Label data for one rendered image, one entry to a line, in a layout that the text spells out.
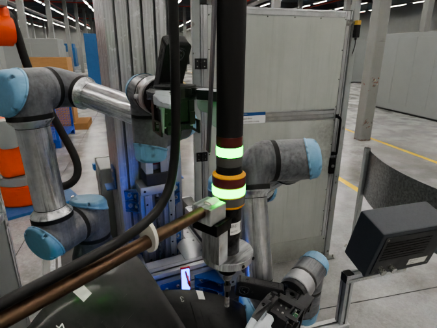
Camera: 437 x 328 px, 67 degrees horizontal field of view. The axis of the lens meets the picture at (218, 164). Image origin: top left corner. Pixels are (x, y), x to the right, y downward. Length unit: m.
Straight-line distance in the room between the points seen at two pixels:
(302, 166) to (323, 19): 1.78
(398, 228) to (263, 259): 0.44
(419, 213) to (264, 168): 0.56
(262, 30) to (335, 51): 0.59
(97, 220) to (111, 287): 0.64
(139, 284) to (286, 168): 0.51
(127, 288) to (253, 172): 0.47
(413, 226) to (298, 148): 0.45
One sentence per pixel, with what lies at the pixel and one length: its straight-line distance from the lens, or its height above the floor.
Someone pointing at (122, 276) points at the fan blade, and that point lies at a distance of 0.54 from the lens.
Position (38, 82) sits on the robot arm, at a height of 1.65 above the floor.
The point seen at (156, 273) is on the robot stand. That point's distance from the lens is 1.31.
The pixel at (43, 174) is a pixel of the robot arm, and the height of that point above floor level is 1.41.
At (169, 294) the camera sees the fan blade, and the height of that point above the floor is 1.21.
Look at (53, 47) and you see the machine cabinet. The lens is 10.93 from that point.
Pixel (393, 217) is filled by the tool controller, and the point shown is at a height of 1.24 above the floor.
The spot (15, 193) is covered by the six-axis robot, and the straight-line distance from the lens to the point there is 4.36.
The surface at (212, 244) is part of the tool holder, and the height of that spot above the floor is 1.49.
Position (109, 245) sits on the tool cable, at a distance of 0.32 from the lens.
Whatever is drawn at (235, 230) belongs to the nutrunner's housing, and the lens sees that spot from 0.44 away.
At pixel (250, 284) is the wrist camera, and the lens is 0.83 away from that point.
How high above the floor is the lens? 1.72
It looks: 19 degrees down
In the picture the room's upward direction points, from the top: straight up
